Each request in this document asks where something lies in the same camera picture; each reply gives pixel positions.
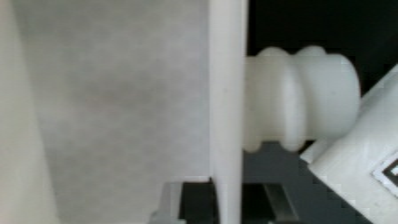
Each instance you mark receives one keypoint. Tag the white cabinet body box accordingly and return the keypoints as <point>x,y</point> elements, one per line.
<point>122,89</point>

